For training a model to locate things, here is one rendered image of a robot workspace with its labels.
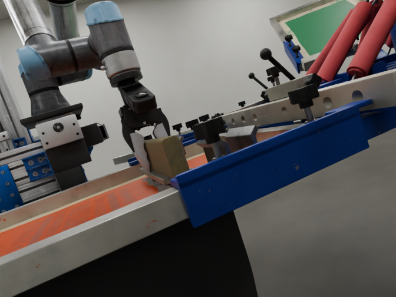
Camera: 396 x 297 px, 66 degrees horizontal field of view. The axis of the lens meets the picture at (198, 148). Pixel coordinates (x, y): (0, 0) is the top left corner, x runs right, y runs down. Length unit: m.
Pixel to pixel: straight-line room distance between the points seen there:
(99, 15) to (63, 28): 0.53
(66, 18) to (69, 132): 0.38
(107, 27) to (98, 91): 3.86
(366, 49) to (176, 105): 3.93
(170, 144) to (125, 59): 0.25
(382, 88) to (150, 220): 0.39
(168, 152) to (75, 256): 0.20
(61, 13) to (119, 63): 0.54
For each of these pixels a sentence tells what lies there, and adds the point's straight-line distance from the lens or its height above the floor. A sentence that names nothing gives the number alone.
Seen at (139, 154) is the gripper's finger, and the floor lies 1.03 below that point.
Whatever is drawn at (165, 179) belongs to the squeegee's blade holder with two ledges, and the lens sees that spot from 0.52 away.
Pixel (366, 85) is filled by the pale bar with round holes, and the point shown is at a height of 1.03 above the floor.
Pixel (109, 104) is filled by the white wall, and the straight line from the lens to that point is 4.51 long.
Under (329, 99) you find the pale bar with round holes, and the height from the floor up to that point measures 1.02.
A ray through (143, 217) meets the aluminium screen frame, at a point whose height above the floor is 0.98.
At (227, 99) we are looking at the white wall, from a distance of 4.95.
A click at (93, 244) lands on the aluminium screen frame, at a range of 0.39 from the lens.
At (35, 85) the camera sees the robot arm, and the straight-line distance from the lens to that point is 1.34.
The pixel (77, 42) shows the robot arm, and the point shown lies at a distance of 0.78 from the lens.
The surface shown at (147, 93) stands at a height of 1.14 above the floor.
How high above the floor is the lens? 1.07
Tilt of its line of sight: 6 degrees down
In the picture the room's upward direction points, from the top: 19 degrees counter-clockwise
